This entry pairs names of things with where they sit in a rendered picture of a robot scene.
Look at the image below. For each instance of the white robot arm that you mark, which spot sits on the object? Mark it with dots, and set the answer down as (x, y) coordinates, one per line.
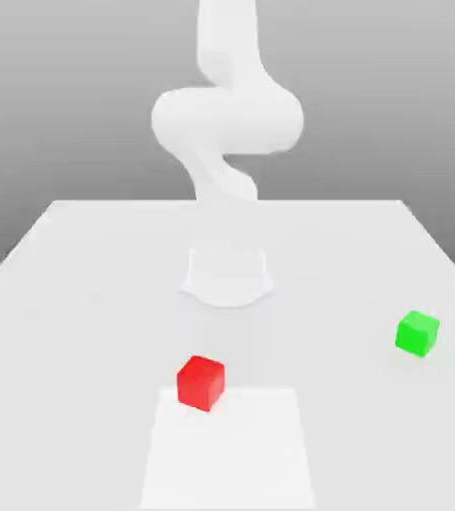
(227, 119)

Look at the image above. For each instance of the small red cube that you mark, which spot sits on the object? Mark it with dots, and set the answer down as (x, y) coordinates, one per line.
(200, 383)

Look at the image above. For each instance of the small green cube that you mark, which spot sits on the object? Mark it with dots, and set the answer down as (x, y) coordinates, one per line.
(416, 333)

